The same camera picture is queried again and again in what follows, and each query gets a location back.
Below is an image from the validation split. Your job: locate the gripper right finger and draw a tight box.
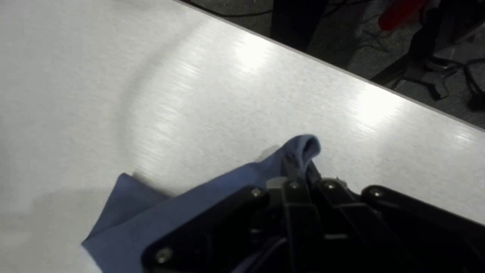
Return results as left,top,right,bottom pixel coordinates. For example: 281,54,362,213
306,162,485,273

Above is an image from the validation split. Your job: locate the blue T-shirt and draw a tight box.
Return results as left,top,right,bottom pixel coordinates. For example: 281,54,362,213
81,134,322,273

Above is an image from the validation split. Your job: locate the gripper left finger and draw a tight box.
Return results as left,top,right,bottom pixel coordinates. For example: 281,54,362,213
141,155,327,273

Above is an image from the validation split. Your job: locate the red object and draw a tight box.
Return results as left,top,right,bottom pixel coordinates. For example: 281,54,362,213
378,0,430,31

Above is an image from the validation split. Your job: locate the black office chair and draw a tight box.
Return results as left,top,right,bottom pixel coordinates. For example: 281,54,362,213
369,0,485,112

